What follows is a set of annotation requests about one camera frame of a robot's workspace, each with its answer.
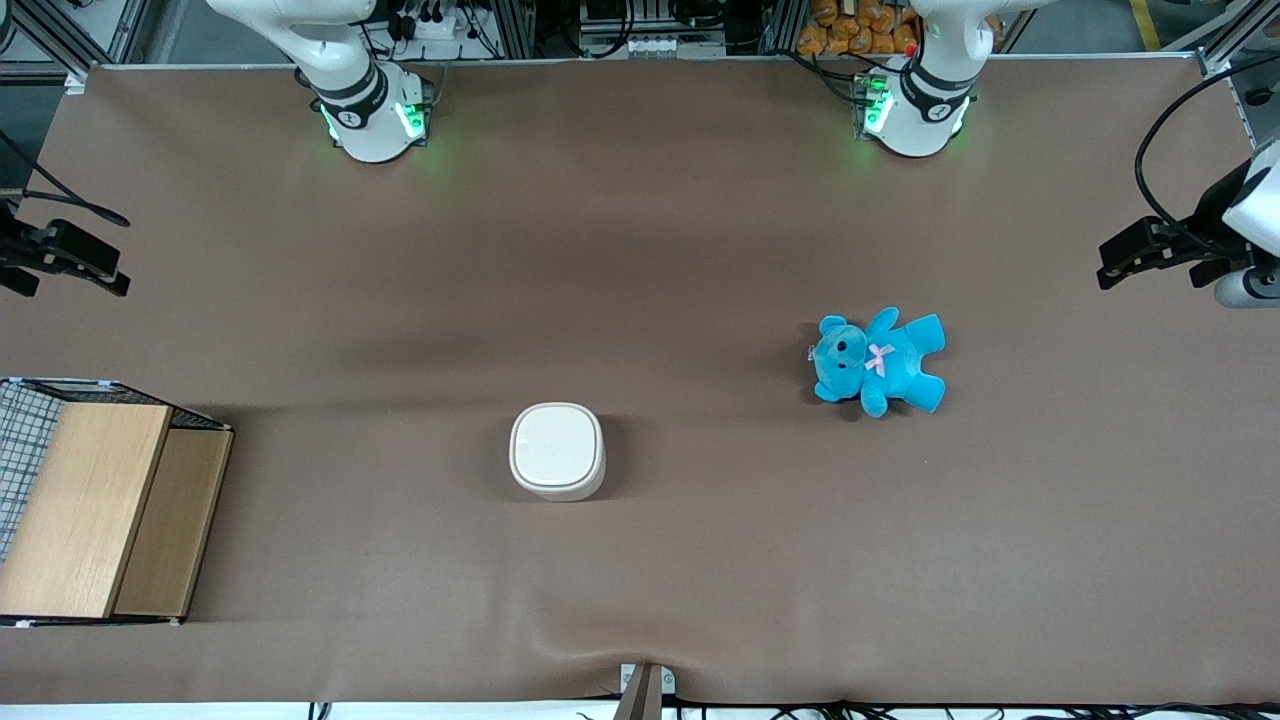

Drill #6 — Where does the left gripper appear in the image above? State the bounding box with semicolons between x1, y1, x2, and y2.
1097;140;1280;291

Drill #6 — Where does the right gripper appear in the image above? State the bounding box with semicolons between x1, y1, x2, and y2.
0;220;131;298

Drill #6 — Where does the cream white trash can lid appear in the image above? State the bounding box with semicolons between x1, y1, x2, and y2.
512;403;601;488

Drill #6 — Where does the cream white trash can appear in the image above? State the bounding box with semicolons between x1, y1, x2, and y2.
509;402;607;502

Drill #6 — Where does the blue teddy bear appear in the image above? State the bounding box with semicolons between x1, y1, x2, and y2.
808;307;947;419

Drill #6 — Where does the orange plush toy pile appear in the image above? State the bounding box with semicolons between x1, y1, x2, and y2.
797;0;921;57

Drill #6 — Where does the white power strip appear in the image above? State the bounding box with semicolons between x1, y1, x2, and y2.
580;35;727;59

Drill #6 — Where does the brown table cover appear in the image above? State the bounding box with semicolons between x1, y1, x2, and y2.
0;55;1280;706

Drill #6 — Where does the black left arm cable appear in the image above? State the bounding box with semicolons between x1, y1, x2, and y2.
1135;55;1280;251

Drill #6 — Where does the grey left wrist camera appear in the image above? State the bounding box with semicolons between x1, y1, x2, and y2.
1213;265;1280;309

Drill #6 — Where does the aluminium frame post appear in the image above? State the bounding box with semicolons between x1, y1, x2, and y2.
0;0;136;86
1195;0;1280;151

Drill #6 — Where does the wire rack with wooden shelves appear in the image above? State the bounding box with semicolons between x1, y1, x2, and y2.
0;377;235;628

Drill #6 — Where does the grey metal bracket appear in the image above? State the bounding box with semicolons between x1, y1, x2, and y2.
620;663;677;720

